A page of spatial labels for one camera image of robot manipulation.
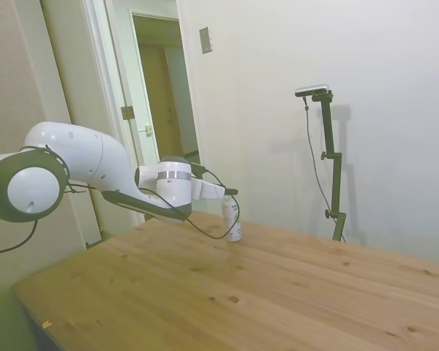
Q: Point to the silver bar camera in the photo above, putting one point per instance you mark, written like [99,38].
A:
[312,90]

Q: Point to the dark green jointed camera stand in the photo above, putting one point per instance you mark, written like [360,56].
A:
[331,146]

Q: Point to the white spray can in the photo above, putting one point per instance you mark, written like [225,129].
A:
[232,219]

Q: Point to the white door frame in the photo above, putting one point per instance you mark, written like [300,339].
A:
[111,91]

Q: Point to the grey wall plate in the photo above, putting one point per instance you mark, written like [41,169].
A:
[205,40]

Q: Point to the metal door hinge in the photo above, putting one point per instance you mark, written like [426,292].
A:
[127,112]

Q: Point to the brown wooden door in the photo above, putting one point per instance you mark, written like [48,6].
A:
[155,98]

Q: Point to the metal door latch plate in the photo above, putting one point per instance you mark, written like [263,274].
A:
[148,129]

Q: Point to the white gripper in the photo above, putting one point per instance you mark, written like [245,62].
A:
[210,191]

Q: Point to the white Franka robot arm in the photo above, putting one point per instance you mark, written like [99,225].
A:
[77,153]

